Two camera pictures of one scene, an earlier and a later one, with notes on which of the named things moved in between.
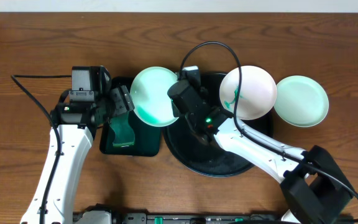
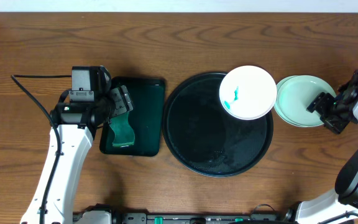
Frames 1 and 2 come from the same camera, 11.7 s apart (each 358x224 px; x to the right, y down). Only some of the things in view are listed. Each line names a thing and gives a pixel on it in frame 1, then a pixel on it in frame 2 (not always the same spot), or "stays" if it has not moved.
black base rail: x=107 y=217 stays
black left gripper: x=120 y=101 stays
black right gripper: x=174 y=110 -> x=323 y=102
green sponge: x=123 y=131 stays
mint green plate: x=149 y=96 -> x=294 y=95
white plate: x=257 y=93 stays
